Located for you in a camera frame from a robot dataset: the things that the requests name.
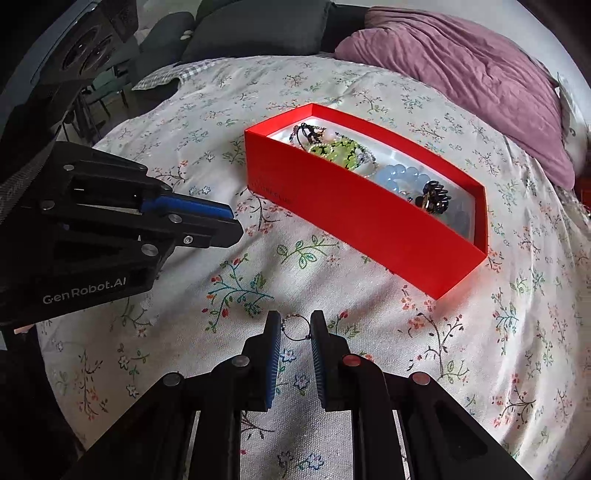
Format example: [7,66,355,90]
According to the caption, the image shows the small pearl bead bracelet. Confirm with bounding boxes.
[281,313,311,342]

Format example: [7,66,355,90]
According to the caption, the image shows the pink pillow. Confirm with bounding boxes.
[335,7,575,190]

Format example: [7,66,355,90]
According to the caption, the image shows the green bead bracelet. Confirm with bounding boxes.
[308,138,365,172]

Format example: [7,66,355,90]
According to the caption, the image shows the pink pendant black cord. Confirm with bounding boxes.
[288,122,340,146]

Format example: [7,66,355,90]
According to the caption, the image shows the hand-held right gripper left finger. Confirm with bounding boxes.
[65,310,282,480]

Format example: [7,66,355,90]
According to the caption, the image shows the dark spotted cushion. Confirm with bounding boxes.
[137,11,197,84]

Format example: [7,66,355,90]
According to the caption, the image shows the grey checked sheet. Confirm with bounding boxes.
[131,60,211,92]

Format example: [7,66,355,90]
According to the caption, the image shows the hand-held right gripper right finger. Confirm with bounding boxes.
[309,310,532,480]

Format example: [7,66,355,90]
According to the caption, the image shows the white printed pillow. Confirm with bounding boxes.
[556,74,591,185]

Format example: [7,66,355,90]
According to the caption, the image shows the light blue bead bracelet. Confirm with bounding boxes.
[375,164,437,201]

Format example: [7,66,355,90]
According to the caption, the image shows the dark grey pillow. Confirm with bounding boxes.
[182,0,334,64]

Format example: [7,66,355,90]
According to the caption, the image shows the floral bed sheet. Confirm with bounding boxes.
[37,53,591,480]

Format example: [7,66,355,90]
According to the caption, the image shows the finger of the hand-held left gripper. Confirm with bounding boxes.
[41,211,243,280]
[28,143,235,220]

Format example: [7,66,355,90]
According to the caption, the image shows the red jewelry box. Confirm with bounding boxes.
[244,103,489,301]

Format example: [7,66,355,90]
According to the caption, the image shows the black hair claw clip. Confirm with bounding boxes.
[412,181,451,215]

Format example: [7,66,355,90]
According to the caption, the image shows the dark chair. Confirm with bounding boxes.
[69,55,139,139]

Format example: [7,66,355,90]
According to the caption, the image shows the green clear seed-bead bracelet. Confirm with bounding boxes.
[339,136,380,178]

